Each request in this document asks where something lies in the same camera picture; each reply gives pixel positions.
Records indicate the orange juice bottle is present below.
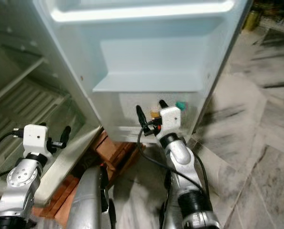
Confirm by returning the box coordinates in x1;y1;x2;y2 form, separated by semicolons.
149;107;162;120

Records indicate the ribbed fridge crisper cover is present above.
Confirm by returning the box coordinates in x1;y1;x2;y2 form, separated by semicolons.
0;93;81;167

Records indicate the white fridge door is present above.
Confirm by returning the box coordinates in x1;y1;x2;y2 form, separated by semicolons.
33;0;254;145

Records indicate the glass fridge shelf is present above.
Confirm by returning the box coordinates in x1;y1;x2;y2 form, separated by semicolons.
0;57;45;105

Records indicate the green capped bottle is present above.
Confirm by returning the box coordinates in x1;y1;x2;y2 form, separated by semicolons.
174;100;187;112

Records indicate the orange brick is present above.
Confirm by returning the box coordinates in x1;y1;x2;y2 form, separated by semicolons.
93;130;138;168

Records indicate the silver right robot leg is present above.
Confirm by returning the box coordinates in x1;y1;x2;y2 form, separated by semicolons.
158;171;185;229

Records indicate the gold tin can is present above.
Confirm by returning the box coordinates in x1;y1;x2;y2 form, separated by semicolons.
241;6;260;32

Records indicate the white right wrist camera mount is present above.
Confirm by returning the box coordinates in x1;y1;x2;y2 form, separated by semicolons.
158;106;183;139

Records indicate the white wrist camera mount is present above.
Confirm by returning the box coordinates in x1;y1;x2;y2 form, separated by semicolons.
158;106;183;139
22;124;52;156

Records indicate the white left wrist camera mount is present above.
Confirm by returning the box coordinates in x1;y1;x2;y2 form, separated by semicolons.
22;124;52;156

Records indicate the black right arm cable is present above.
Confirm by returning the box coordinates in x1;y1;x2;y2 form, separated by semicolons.
136;122;209;196

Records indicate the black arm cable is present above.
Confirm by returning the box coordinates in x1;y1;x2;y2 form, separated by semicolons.
136;122;209;196
0;127;24;191

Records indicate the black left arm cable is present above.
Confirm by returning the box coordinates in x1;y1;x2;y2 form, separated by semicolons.
0;127;24;191

